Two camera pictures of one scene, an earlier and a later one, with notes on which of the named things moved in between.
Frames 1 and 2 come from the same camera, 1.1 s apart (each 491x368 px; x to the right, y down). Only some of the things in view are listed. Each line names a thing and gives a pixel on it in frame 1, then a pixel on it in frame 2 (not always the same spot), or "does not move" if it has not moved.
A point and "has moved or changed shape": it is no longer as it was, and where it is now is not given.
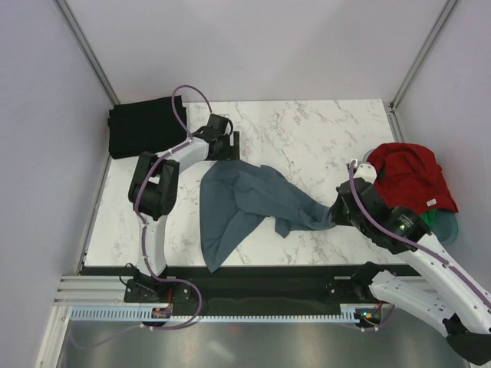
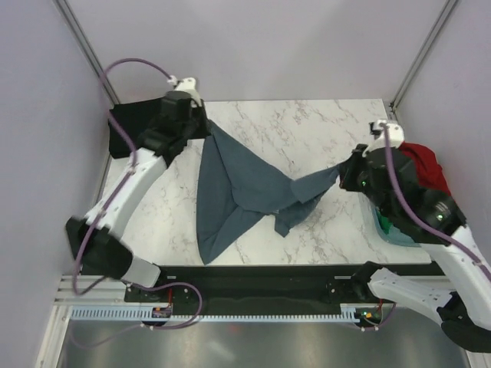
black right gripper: x=335 y=213 to x=349 y=167
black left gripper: x=232 y=152 to x=201 y=113
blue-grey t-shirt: x=234 y=197 has moved or changed shape
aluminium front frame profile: x=90 y=290 does not move
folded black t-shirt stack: x=140 y=128 does not move
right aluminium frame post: x=415 y=67 does not move
